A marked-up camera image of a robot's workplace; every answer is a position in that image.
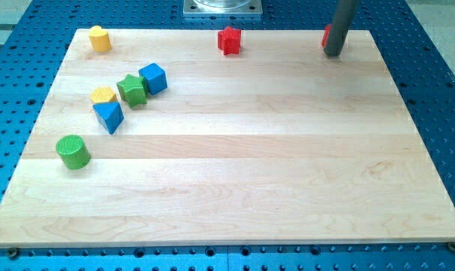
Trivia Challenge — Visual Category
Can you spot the red star block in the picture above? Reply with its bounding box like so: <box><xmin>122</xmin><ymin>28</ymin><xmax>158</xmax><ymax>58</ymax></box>
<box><xmin>217</xmin><ymin>26</ymin><xmax>242</xmax><ymax>55</ymax></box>

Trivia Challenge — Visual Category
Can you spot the green star block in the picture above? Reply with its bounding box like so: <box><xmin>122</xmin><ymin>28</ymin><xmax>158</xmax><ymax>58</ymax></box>
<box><xmin>117</xmin><ymin>74</ymin><xmax>147</xmax><ymax>108</ymax></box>

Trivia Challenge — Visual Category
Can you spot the light wooden board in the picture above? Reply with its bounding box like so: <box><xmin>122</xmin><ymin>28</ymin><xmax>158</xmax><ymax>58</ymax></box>
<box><xmin>0</xmin><ymin>29</ymin><xmax>455</xmax><ymax>248</ymax></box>

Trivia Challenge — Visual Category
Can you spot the blue cube block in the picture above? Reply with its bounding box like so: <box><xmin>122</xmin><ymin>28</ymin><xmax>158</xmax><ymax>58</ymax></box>
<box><xmin>139</xmin><ymin>63</ymin><xmax>168</xmax><ymax>96</ymax></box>

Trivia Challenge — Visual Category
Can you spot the blue triangle block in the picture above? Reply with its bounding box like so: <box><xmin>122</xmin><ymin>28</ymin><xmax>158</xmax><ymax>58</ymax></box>
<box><xmin>93</xmin><ymin>102</ymin><xmax>124</xmax><ymax>134</ymax></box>

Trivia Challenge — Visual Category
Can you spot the yellow hexagon block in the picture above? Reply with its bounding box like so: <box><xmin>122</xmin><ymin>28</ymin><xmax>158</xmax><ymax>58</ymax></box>
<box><xmin>90</xmin><ymin>87</ymin><xmax>118</xmax><ymax>104</ymax></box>

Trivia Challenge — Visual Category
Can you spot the red block behind rod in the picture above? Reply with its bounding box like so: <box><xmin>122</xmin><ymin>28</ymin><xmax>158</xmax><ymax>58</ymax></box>
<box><xmin>321</xmin><ymin>24</ymin><xmax>331</xmax><ymax>47</ymax></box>

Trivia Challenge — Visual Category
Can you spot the green cylinder block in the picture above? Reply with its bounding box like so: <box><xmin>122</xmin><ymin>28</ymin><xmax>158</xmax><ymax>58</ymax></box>
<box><xmin>56</xmin><ymin>135</ymin><xmax>91</xmax><ymax>169</ymax></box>

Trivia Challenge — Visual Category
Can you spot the yellow heart block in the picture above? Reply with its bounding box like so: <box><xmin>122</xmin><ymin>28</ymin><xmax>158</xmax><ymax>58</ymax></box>
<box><xmin>88</xmin><ymin>26</ymin><xmax>112</xmax><ymax>52</ymax></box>

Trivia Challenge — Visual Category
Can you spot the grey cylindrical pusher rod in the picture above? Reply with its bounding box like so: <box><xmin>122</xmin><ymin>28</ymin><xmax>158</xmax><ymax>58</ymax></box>
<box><xmin>323</xmin><ymin>0</ymin><xmax>359</xmax><ymax>56</ymax></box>

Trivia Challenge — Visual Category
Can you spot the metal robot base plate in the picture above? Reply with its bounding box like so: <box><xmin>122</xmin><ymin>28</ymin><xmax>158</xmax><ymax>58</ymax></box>
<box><xmin>183</xmin><ymin>0</ymin><xmax>263</xmax><ymax>16</ymax></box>

